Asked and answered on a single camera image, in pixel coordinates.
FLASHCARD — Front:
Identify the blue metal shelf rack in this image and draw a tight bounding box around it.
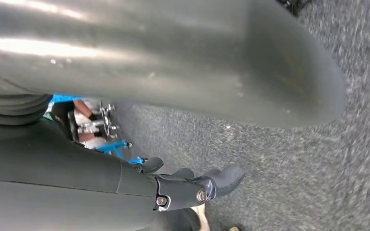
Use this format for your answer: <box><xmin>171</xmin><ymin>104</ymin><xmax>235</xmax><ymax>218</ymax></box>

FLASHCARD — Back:
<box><xmin>46</xmin><ymin>94</ymin><xmax>145</xmax><ymax>166</ymax></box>

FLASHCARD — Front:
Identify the person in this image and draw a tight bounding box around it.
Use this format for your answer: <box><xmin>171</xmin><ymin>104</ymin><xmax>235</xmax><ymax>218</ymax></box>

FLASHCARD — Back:
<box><xmin>52</xmin><ymin>99</ymin><xmax>109</xmax><ymax>149</ymax></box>

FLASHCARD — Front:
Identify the ribbed right robot arm sleeve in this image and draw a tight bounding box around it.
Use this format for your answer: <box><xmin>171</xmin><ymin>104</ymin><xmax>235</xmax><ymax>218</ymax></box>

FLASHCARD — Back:
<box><xmin>0</xmin><ymin>91</ymin><xmax>53</xmax><ymax>126</ymax></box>

